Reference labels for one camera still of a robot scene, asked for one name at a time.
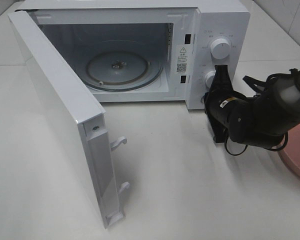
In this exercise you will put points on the white upper dial knob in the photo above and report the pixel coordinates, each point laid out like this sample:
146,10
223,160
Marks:
220,47

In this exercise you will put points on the glass turntable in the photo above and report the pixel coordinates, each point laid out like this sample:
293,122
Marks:
120,71

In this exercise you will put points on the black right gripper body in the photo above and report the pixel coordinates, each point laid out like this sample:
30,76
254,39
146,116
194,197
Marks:
229,114

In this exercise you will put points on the white lower dial knob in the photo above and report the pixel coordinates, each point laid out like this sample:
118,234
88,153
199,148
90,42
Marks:
208,79

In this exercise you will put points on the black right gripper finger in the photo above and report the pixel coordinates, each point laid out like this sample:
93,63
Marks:
221,80

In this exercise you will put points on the white dial knob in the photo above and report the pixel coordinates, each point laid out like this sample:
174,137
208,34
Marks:
208,79
220,47

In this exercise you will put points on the white microwave door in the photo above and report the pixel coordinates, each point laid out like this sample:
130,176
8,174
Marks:
75,115

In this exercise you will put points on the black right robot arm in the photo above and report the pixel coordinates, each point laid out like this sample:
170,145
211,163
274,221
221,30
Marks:
263,120

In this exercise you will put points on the white microwave oven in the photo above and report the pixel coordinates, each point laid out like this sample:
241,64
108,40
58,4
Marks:
179,32

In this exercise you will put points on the pink plate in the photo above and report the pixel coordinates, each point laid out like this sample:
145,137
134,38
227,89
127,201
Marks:
290,155

